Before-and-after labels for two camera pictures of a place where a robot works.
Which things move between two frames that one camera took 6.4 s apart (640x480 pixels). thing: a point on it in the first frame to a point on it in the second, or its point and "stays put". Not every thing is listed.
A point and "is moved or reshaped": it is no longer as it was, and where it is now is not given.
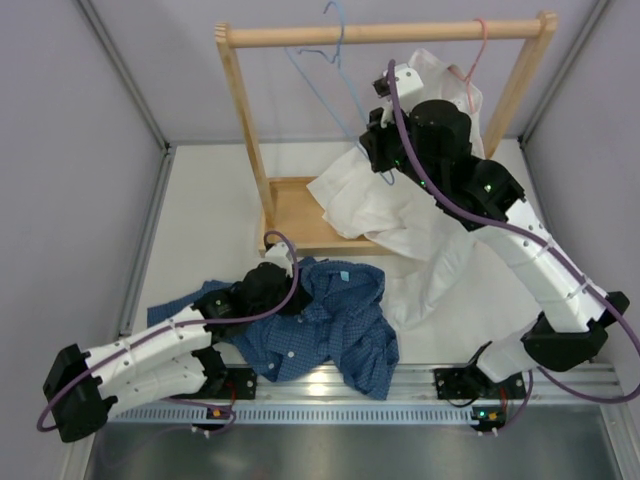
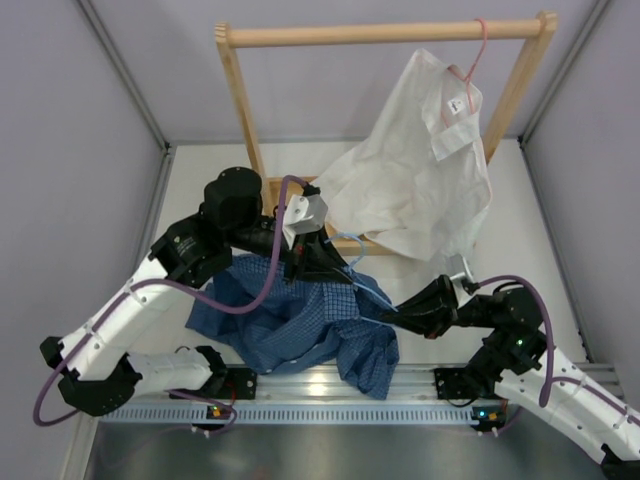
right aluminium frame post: [561, 72] stays put
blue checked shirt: [343, 335] is moved or reshaped
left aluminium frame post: [114, 54] stays put
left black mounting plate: [232, 382] stays put
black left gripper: [300, 302] to [314, 260]
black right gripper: [375, 140] to [424, 312]
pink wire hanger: [464, 77] stays put
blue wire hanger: [347, 80] to [359, 287]
